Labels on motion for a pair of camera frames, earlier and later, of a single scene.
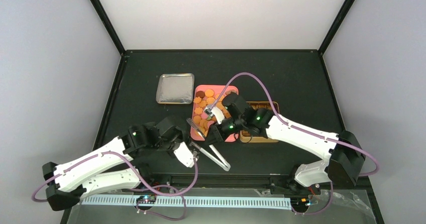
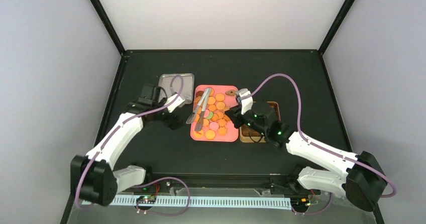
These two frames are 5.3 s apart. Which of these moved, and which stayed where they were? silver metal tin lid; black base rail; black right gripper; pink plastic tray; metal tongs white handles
Moved: metal tongs white handles; black right gripper
Stayed: black base rail; silver metal tin lid; pink plastic tray
